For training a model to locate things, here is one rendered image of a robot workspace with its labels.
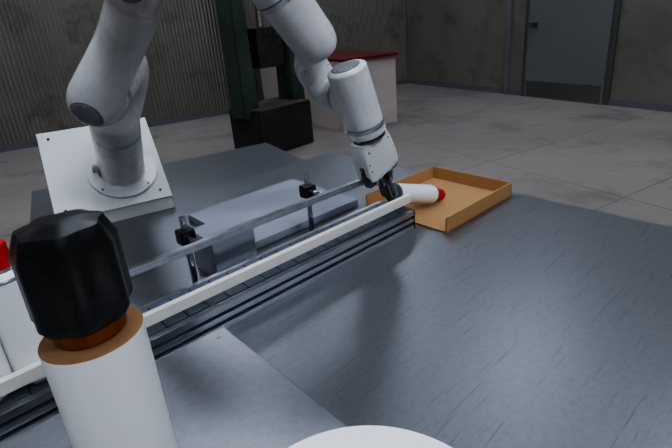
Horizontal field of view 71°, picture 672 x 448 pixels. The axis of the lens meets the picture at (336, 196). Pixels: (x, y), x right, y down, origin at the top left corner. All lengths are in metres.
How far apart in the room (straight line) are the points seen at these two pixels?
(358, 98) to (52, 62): 6.74
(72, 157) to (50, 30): 6.01
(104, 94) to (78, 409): 0.75
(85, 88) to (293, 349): 0.69
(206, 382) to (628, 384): 0.56
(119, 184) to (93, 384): 1.03
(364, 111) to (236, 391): 0.58
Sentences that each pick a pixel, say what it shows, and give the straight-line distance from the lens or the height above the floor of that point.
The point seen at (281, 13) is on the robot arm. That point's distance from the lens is 0.86.
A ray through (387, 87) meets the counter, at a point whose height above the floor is 0.46.
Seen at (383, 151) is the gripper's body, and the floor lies 1.03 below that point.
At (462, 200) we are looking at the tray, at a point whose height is 0.83.
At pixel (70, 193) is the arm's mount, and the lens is 1.49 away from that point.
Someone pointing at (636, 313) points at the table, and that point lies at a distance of 0.93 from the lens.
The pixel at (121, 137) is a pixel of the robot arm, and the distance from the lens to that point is 1.29.
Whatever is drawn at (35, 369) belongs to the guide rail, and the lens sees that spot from 0.78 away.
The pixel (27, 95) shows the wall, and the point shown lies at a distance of 7.55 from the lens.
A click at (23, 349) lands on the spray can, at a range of 0.78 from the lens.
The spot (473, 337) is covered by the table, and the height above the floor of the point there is 0.83.
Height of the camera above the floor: 1.32
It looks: 21 degrees down
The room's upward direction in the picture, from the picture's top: 5 degrees counter-clockwise
